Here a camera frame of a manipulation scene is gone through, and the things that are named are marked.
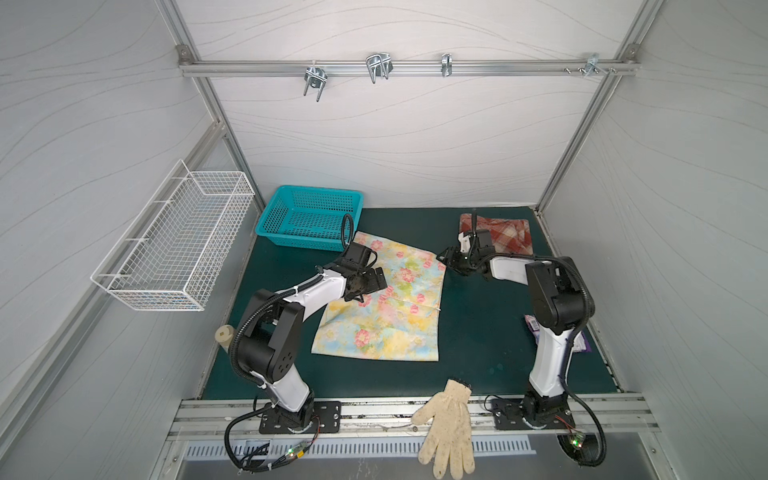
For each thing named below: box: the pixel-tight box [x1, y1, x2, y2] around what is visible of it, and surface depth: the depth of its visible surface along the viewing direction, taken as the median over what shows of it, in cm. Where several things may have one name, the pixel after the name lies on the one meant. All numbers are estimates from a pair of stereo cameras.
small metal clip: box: [441, 53, 453, 77], surface depth 80 cm
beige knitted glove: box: [411, 378, 475, 479], surface depth 73 cm
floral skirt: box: [311, 231, 447, 362], surface depth 91 cm
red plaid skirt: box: [459, 213, 534, 255], surface depth 112 cm
